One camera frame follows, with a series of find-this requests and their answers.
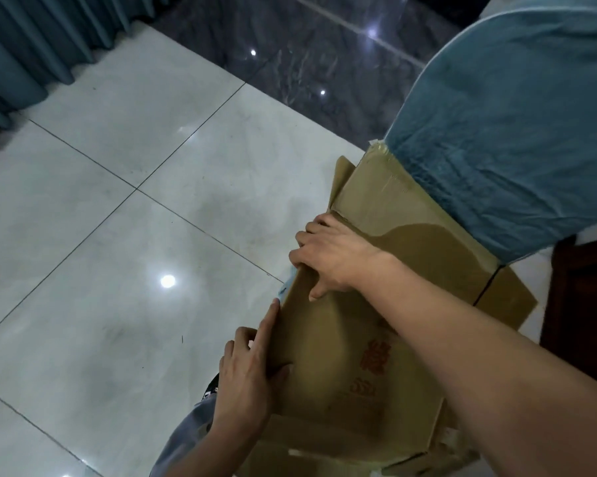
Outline dark wooden door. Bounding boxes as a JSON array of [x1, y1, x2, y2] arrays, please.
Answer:
[[539, 233, 597, 394]]

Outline person's grey trouser legs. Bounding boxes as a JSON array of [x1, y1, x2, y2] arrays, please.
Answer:
[[149, 392, 220, 477]]

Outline person's right forearm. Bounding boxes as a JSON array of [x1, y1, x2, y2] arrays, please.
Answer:
[[363, 251, 597, 477]]

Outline blue pleated curtain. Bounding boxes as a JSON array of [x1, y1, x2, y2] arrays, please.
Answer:
[[0, 0, 175, 145]]

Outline person's left forearm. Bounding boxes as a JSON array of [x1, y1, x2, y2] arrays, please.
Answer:
[[164, 417, 265, 477]]

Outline person's left hand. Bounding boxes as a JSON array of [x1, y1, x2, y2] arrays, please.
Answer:
[[211, 299, 290, 438]]

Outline teal fabric chair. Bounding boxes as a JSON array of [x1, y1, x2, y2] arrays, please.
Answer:
[[384, 0, 597, 266]]

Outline large brown cardboard box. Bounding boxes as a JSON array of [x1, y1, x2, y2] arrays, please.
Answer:
[[237, 142, 538, 477]]

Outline person's right hand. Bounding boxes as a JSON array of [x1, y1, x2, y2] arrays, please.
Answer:
[[288, 213, 384, 301]]

